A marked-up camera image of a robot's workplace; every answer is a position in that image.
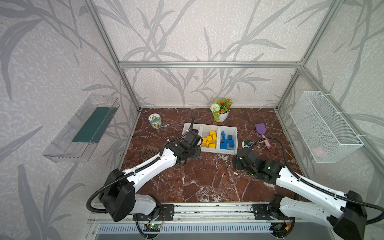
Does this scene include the pink item in basket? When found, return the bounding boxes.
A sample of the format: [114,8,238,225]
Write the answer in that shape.
[311,147,326,158]

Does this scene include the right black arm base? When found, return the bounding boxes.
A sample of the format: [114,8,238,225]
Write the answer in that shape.
[250,194,295,221]

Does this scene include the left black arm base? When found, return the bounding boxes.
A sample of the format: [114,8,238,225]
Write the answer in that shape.
[131,194,175,221]

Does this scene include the white wire mesh basket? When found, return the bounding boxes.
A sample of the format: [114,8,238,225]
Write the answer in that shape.
[290,91,364,164]

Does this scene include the right white bin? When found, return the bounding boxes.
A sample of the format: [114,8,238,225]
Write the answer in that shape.
[218,126,238,155]

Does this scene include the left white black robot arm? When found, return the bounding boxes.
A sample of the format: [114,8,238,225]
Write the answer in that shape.
[86,124,203,222]

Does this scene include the brown slotted scoop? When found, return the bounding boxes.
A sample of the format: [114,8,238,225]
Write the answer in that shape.
[141,146,160,161]

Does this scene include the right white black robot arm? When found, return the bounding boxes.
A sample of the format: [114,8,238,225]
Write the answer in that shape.
[233,143,384,240]

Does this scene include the clear plastic wall shelf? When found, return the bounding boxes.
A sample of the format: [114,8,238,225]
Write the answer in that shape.
[43,94,120,163]

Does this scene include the aluminium front rail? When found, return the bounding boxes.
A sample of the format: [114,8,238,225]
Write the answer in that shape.
[165,202,288,224]

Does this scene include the left white bin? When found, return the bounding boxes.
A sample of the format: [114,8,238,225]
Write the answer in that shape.
[180,123,203,150]

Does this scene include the green circuit board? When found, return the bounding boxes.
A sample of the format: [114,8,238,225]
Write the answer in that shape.
[143,224,162,233]

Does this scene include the white potted flower plant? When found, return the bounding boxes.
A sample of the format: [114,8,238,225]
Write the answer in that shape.
[210,97,233,123]

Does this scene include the green mat in shelf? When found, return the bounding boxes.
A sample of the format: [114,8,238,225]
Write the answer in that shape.
[72,107,111,143]

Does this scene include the purple pink scoop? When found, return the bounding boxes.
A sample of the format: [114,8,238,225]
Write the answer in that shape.
[255,123,271,149]

